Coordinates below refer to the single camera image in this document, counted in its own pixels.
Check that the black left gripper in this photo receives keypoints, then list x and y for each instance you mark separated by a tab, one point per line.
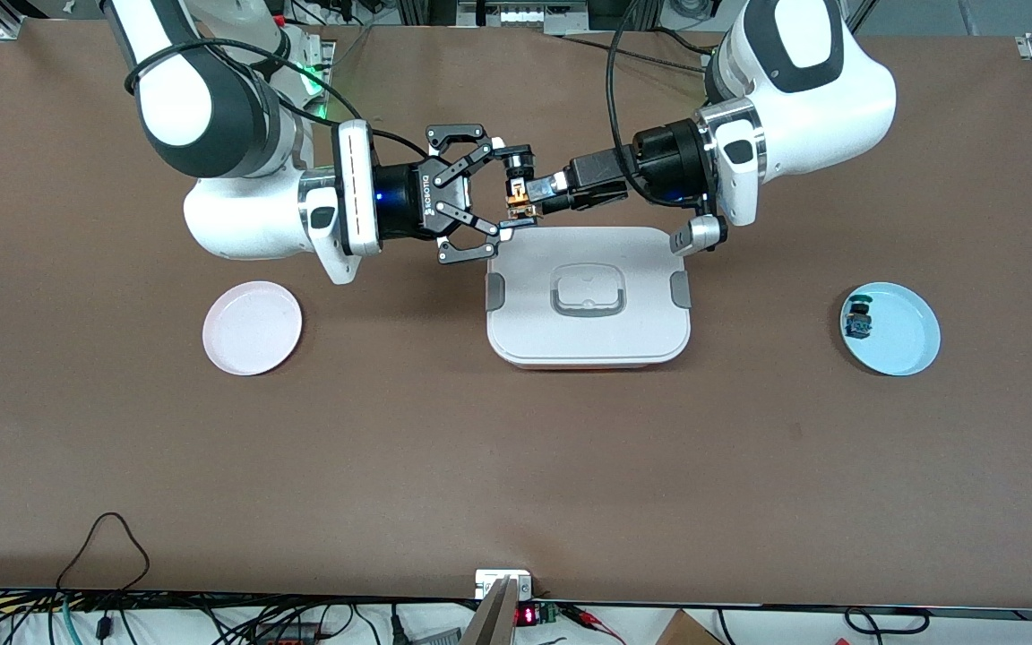
665	163

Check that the aluminium frame corner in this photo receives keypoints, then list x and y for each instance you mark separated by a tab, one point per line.
10	27

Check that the green push button switch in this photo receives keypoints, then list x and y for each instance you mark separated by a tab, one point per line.
858	321

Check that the metal equipment rack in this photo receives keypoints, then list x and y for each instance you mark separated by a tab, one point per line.
525	13

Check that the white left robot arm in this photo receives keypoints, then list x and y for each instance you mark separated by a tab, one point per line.
821	90

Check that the red test leads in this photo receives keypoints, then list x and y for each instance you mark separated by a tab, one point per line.
592	620

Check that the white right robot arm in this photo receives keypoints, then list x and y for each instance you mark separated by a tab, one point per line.
211	206

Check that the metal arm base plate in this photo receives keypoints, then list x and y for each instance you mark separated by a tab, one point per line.
323	63

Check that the white lidded lunch box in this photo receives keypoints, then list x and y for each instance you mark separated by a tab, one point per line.
588	296

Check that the grey metal bar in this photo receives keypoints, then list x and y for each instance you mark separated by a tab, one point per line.
489	623

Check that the red LED display module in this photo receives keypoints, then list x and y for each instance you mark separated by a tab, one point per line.
527	615

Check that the orange push button switch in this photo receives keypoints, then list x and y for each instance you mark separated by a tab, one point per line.
518	197

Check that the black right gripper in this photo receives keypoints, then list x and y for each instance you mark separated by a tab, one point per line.
407	202

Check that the pink round plate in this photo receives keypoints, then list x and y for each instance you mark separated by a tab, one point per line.
252	327

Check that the brown cardboard piece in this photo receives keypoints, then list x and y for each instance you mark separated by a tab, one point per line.
686	632

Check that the light blue round plate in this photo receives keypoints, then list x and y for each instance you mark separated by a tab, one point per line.
906	331

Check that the white switch box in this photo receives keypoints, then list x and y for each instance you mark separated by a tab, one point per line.
489	580

